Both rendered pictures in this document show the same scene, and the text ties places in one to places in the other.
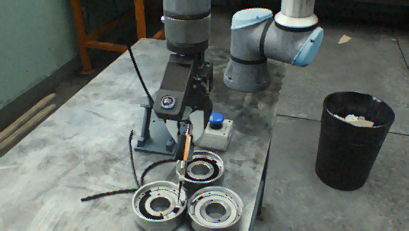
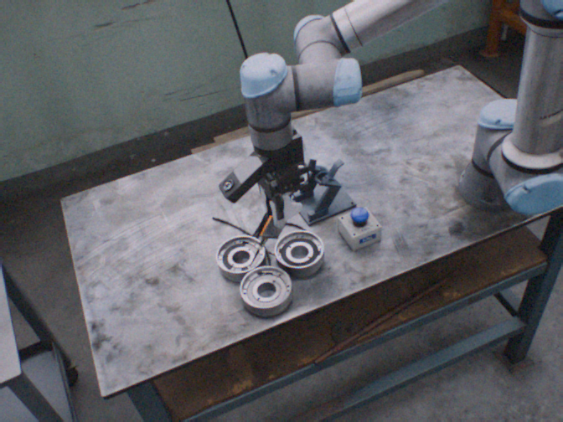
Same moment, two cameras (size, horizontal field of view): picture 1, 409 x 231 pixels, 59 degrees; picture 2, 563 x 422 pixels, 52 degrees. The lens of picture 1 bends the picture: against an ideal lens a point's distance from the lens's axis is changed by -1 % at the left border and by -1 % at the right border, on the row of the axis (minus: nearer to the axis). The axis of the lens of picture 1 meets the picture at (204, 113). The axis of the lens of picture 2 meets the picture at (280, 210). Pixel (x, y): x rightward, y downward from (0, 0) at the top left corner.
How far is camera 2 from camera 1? 0.77 m
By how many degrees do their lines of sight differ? 45
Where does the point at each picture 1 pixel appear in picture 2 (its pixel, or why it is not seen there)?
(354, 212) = not seen: outside the picture
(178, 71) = (252, 163)
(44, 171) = (217, 179)
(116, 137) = not seen: hidden behind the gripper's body
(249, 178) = (336, 289)
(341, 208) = not seen: outside the picture
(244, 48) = (477, 151)
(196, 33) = (260, 141)
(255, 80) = (483, 195)
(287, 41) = (502, 172)
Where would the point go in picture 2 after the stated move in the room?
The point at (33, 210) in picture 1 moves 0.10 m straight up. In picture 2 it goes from (183, 205) to (173, 175)
